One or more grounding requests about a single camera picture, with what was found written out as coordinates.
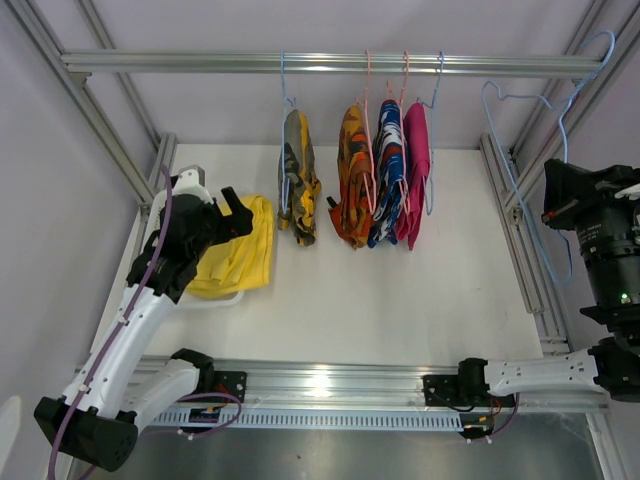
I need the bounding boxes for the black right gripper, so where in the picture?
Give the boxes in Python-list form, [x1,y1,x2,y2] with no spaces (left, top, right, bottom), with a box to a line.
[536,158,640,315]

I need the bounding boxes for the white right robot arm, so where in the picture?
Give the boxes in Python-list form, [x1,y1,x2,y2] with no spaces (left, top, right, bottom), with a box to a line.
[455,159,639,405]

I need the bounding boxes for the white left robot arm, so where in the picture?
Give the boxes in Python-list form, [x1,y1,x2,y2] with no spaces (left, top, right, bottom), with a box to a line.
[34,186,253,478]

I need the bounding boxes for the olive yellow camouflage trousers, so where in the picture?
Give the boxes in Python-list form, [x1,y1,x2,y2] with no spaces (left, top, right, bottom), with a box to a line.
[277,109,322,246]

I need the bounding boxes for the blue hanger of camouflage trousers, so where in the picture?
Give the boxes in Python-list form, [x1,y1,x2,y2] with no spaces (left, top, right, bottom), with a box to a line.
[279,50,297,214]

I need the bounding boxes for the orange camouflage trousers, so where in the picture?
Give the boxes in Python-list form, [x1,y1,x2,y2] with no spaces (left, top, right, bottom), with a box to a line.
[327,105,374,249]

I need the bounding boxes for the pink trousers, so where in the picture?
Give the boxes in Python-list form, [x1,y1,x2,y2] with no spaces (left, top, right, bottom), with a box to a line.
[396,102,431,251]

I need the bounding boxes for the blue white patterned trousers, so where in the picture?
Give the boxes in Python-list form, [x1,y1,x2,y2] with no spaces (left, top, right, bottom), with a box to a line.
[367,99,402,249]

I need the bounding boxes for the white plastic basket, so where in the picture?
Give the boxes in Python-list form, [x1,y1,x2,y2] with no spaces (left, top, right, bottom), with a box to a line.
[142,191,244,310]

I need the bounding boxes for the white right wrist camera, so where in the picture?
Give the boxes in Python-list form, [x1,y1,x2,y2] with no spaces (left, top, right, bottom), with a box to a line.
[615,183,640,201]

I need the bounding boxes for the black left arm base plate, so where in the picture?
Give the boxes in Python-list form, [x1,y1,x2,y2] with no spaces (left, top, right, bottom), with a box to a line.
[197,371,248,402]

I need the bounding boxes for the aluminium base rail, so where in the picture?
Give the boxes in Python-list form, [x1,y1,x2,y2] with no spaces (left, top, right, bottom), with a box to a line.
[125,356,608,413]

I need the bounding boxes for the aluminium hanging rail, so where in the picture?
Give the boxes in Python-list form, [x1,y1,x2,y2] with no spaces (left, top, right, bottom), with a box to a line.
[61,49,602,79]

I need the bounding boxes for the white slotted cable duct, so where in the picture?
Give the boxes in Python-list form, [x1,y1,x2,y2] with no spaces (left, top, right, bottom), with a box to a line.
[149,405,489,433]

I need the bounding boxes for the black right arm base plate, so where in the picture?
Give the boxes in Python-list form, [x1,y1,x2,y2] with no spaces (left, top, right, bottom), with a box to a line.
[422,374,516,413]

